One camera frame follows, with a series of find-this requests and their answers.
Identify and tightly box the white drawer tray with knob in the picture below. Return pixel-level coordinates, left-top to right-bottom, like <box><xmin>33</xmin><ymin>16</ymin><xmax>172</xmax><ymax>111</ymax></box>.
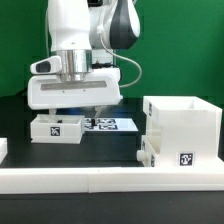
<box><xmin>136</xmin><ymin>135</ymin><xmax>160</xmax><ymax>167</ymax></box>

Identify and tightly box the white marker sheet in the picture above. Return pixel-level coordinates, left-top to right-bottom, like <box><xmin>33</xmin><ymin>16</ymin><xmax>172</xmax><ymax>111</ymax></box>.
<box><xmin>85</xmin><ymin>118</ymin><xmax>138</xmax><ymax>132</ymax></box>

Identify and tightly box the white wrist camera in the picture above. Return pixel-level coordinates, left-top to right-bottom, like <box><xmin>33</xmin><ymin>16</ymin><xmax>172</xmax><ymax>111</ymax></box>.
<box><xmin>30</xmin><ymin>56</ymin><xmax>62</xmax><ymax>75</ymax></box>

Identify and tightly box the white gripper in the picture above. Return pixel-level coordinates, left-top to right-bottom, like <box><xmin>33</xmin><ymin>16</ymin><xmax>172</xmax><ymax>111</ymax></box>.
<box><xmin>28</xmin><ymin>68</ymin><xmax>122</xmax><ymax>126</ymax></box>

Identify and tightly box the white block at left edge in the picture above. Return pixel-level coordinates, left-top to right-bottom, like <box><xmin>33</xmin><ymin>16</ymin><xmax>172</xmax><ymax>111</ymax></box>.
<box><xmin>0</xmin><ymin>138</ymin><xmax>8</xmax><ymax>164</ymax></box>

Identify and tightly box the white front rail fence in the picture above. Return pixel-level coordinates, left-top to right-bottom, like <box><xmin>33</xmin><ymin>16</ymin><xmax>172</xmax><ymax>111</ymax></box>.
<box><xmin>0</xmin><ymin>166</ymin><xmax>224</xmax><ymax>194</ymax></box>

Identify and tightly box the grey camera cable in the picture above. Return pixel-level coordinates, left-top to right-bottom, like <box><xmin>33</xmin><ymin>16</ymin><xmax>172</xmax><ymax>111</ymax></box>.
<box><xmin>96</xmin><ymin>26</ymin><xmax>144</xmax><ymax>90</ymax></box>

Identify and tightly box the white drawer cabinet box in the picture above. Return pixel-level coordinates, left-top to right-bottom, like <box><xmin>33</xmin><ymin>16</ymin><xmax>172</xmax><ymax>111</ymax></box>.
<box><xmin>143</xmin><ymin>96</ymin><xmax>222</xmax><ymax>168</ymax></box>

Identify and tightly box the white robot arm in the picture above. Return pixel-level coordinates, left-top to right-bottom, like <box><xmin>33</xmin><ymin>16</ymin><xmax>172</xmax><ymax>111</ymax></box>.
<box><xmin>28</xmin><ymin>0</ymin><xmax>140</xmax><ymax>123</ymax></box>

